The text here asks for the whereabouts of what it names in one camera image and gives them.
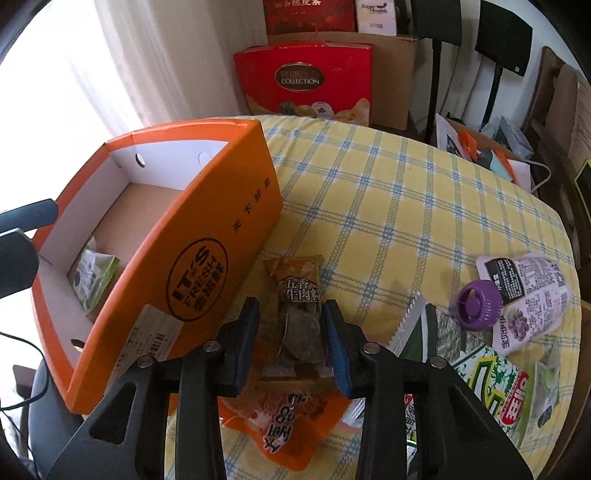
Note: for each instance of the large brown cardboard box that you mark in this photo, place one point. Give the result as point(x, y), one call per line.
point(392, 78)

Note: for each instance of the white curtain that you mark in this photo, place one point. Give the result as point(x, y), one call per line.
point(115, 60)

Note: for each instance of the yellow plaid tablecloth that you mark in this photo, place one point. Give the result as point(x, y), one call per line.
point(392, 207)

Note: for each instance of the orange item in box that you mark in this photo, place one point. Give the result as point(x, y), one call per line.
point(466, 141)

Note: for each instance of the white blue small box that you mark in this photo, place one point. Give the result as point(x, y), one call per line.
point(515, 138)

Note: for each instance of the light green snack packet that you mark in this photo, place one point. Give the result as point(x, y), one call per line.
point(545, 392)
point(94, 272)

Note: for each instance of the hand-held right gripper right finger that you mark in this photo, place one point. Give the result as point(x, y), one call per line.
point(334, 350)

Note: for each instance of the black speaker on stand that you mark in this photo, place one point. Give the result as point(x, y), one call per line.
point(436, 21)
point(503, 37)

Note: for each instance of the printed paper sheet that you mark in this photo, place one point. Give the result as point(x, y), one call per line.
point(448, 134)

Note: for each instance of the teal item in box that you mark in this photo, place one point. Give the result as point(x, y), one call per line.
point(496, 164)

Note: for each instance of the brown beef snack packet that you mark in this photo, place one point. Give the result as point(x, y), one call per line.
point(295, 295)

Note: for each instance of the green white seaweed packet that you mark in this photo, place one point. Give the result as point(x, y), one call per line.
point(485, 383)
point(410, 415)

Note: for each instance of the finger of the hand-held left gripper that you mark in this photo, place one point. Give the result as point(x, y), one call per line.
point(17, 265)
point(27, 216)

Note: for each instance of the orange cardboard box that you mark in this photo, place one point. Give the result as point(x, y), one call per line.
point(207, 217)

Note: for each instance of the open floor cardboard box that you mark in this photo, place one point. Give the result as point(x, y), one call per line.
point(521, 173)

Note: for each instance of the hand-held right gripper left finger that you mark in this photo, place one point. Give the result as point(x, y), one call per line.
point(249, 332)

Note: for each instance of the orange snack packet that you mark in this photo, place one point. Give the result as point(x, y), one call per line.
point(286, 420)

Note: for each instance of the purple capped drink pouch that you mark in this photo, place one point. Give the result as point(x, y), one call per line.
point(526, 281)

